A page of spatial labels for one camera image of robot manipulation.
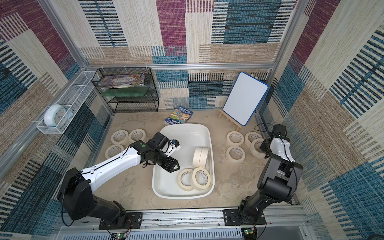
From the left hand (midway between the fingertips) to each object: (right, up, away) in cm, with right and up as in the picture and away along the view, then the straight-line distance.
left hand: (175, 163), depth 80 cm
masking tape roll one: (-30, +13, +26) cm, 42 cm away
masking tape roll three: (-41, +12, +25) cm, 49 cm away
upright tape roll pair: (+13, +3, +3) cm, 14 cm away
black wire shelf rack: (-25, +37, +39) cm, 59 cm away
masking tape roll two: (+45, +9, +18) cm, 49 cm away
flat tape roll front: (+7, -13, 0) cm, 14 cm away
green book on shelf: (-34, +41, +15) cm, 55 cm away
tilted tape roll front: (+10, -9, -3) cm, 14 cm away
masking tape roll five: (-42, +4, +17) cm, 45 cm away
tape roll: (+45, +4, +7) cm, 46 cm away
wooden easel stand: (+35, +25, +25) cm, 50 cm away
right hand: (+54, +7, +9) cm, 55 cm away
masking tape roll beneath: (+37, +2, +16) cm, 40 cm away
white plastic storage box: (-6, -12, +2) cm, 13 cm away
